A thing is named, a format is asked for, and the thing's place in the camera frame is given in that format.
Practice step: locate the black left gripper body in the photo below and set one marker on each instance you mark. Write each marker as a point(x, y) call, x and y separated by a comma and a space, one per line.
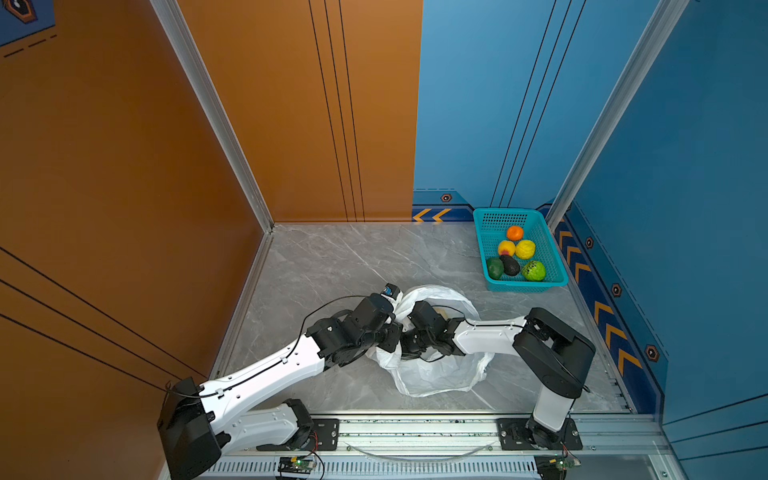
point(387, 337)

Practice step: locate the aluminium front rail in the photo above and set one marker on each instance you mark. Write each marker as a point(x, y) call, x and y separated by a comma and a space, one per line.
point(448, 445)

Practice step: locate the dark avocado fruit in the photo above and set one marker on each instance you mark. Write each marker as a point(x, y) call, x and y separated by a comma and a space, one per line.
point(511, 266)

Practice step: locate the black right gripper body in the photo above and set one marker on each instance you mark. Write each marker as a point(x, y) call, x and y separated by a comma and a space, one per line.
point(413, 341)

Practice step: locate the orange fruit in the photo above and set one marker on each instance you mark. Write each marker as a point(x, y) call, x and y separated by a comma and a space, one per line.
point(515, 233)

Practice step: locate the white plastic bag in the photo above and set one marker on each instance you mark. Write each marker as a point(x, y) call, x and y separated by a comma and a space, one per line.
point(430, 373)

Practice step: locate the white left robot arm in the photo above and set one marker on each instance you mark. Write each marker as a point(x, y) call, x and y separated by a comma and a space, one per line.
point(200, 422)

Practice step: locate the teal plastic basket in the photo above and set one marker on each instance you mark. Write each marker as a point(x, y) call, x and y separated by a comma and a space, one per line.
point(491, 225)

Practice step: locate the left circuit board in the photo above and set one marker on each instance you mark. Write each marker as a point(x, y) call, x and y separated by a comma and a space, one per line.
point(296, 467)

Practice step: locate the aluminium corner post right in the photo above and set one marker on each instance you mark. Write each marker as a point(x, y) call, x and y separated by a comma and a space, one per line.
point(662, 22)

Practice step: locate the yellow fruit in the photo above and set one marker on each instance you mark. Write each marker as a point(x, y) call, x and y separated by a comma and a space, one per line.
point(506, 248)

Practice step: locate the dark green avocado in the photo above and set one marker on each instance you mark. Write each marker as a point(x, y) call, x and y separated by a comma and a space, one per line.
point(495, 268)

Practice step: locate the circuit board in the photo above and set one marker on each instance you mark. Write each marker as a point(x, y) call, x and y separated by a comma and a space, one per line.
point(555, 467)
point(296, 467)

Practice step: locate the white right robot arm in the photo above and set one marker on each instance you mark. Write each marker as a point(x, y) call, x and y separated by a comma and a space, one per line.
point(558, 355)

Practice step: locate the aluminium corner post left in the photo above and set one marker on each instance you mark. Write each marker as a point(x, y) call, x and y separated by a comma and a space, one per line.
point(177, 31)

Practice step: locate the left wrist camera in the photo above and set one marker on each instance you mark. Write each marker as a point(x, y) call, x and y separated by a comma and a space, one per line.
point(392, 292)

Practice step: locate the green fruit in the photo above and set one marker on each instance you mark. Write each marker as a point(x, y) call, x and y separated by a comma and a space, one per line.
point(534, 271)

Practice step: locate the yellow bumpy lemon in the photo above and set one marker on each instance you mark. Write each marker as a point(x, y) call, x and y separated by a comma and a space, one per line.
point(525, 249)

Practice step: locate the right circuit board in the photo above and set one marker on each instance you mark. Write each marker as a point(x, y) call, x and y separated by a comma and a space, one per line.
point(555, 467)

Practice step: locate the aluminium corner post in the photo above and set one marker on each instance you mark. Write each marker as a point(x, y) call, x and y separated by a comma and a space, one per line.
point(177, 31)
point(662, 22)

